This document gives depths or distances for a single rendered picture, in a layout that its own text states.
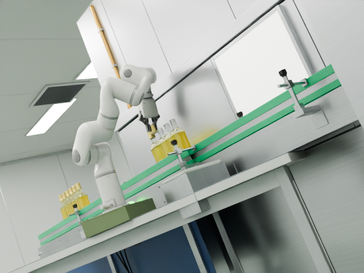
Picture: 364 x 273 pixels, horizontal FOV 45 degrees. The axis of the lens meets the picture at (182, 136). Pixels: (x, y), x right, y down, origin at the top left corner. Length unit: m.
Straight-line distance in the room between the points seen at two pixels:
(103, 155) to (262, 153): 0.68
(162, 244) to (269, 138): 0.82
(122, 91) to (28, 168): 6.51
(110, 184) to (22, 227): 6.10
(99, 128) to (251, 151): 0.63
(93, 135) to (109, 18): 1.11
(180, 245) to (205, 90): 0.75
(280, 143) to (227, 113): 0.45
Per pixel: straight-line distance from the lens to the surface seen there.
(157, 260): 2.28
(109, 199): 1.89
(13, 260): 7.79
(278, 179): 1.58
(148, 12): 2.47
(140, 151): 2.64
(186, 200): 1.66
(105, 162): 1.91
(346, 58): 1.34
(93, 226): 1.86
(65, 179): 8.44
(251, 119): 1.77
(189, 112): 2.23
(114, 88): 1.84
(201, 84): 2.15
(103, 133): 1.84
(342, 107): 1.54
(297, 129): 1.63
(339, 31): 1.35
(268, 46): 1.90
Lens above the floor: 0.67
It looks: 10 degrees up
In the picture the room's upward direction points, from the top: 22 degrees counter-clockwise
